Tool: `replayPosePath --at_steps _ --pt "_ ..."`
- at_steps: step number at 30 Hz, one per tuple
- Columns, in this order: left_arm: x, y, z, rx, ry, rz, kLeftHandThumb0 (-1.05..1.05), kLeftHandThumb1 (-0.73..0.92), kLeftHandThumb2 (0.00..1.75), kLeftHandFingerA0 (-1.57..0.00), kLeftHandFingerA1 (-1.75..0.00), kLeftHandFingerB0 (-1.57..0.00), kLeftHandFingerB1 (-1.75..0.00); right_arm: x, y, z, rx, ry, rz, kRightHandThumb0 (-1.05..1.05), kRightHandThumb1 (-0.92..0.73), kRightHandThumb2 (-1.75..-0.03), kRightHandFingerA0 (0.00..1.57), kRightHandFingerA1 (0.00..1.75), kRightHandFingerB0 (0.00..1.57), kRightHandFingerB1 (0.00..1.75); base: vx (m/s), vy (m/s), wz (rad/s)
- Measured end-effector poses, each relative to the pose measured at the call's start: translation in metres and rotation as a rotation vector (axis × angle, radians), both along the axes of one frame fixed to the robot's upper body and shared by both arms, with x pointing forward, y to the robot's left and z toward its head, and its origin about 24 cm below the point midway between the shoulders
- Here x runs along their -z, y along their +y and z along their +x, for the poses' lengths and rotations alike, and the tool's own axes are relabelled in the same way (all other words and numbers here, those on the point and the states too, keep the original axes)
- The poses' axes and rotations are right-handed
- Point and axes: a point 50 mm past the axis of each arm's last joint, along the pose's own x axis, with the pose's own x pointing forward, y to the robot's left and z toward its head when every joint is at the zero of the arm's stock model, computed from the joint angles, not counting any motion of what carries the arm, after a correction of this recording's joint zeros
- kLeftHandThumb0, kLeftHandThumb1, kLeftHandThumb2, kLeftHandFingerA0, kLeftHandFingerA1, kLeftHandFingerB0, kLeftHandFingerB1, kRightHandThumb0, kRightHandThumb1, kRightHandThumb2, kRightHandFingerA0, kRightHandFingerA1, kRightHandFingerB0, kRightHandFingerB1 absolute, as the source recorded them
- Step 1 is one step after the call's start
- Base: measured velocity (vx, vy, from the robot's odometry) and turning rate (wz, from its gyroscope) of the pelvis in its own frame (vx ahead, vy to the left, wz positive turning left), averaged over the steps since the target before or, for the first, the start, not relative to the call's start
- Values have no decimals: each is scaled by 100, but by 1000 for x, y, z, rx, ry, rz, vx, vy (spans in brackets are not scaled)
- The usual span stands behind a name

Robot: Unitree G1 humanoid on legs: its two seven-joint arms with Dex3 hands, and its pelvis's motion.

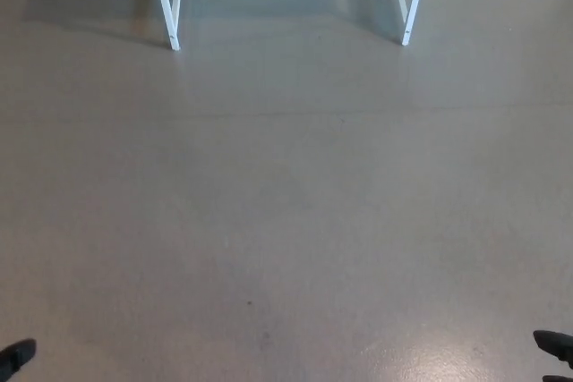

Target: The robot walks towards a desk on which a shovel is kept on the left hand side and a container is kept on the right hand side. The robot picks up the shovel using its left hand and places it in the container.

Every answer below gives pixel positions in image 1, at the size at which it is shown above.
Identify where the white desk leg frame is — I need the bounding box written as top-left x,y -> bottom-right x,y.
387,0 -> 432,47
149,0 -> 186,52

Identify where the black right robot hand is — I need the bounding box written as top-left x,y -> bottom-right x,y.
532,329 -> 573,382

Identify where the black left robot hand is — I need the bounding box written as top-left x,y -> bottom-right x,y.
0,338 -> 38,377

